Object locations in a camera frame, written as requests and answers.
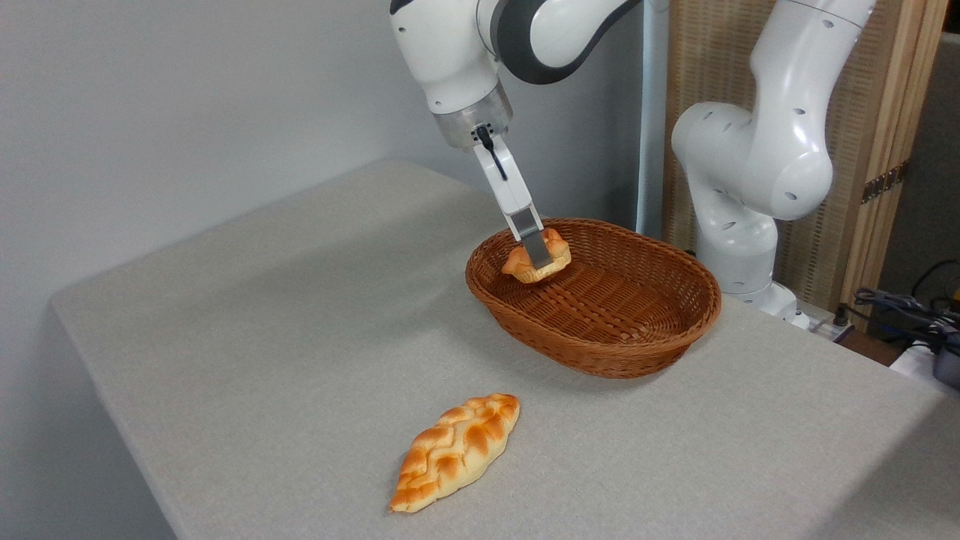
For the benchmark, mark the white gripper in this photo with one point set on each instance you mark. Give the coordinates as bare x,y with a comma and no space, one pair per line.
506,180

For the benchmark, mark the round orange bread roll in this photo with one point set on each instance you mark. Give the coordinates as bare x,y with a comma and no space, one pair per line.
559,251

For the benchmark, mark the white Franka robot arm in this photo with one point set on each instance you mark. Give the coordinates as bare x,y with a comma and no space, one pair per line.
450,52

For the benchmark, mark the brown wicker oval basket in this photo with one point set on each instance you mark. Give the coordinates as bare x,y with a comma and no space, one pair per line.
600,307

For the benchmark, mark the long braided bread loaf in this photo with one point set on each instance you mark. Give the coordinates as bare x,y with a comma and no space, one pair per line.
454,450

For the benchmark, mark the white vertical pole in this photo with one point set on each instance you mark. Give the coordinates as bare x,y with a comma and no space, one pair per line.
652,150

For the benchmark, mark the white power strip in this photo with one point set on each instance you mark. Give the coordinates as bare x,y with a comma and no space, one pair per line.
825,328

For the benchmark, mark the metal screen hinge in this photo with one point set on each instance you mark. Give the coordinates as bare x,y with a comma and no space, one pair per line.
885,181

